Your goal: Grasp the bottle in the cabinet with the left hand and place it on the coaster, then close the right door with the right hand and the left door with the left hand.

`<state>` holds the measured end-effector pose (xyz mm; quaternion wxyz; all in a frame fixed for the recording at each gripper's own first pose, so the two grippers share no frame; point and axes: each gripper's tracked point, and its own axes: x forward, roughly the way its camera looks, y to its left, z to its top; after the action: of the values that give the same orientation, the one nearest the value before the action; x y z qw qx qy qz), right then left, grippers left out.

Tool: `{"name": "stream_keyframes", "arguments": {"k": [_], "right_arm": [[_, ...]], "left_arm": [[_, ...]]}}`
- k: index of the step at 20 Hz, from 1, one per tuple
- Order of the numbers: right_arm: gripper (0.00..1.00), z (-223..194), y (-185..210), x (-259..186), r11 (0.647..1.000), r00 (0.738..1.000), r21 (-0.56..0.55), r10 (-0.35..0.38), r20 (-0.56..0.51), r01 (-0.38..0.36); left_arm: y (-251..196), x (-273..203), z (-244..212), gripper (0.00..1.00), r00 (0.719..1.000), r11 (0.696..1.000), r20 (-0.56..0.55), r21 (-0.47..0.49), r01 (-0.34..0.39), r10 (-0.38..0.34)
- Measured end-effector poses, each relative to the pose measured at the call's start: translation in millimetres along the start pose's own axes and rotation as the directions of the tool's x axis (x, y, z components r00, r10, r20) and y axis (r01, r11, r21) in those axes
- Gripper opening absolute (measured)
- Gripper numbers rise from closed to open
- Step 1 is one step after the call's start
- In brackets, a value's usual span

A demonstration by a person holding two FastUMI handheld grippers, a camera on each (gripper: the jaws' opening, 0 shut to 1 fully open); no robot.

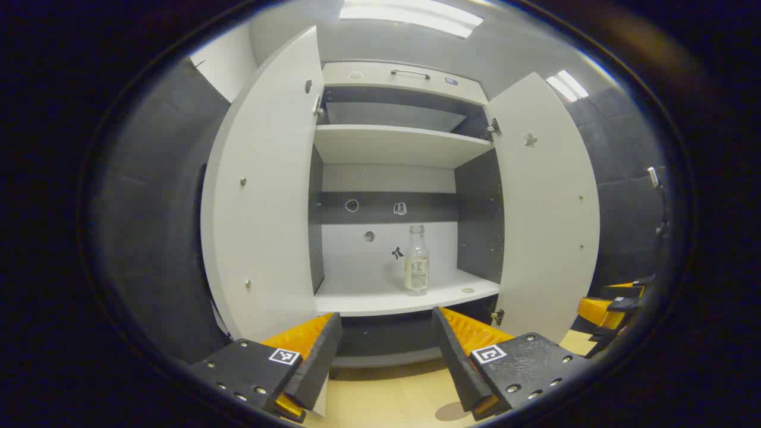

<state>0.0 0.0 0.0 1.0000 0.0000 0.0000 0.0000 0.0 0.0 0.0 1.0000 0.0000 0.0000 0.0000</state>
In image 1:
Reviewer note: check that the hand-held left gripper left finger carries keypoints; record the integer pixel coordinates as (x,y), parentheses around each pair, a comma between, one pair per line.
(321,362)

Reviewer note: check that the clear glass bottle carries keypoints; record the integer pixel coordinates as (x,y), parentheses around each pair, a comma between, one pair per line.
(417,267)

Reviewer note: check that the long ceiling light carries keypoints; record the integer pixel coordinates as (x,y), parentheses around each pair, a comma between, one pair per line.
(568,86)
(410,15)

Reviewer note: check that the white cabinet shelf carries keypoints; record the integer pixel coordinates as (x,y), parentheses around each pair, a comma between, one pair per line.
(368,297)
(392,145)

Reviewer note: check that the metal door hinge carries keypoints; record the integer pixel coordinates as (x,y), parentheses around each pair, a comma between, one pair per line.
(497,317)
(494,126)
(318,108)

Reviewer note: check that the small metal clip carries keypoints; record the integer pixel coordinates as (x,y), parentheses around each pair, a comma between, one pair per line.
(197,64)

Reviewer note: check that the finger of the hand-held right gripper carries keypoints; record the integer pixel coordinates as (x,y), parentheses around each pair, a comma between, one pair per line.
(624,291)
(594,310)

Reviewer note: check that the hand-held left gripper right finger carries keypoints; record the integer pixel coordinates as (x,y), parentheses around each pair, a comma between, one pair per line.
(455,356)

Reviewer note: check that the white cabinet drawer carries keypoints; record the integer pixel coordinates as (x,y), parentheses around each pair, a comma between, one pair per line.
(368,83)

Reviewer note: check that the white cabinet door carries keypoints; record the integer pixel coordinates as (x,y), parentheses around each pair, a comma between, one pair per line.
(267,208)
(547,226)

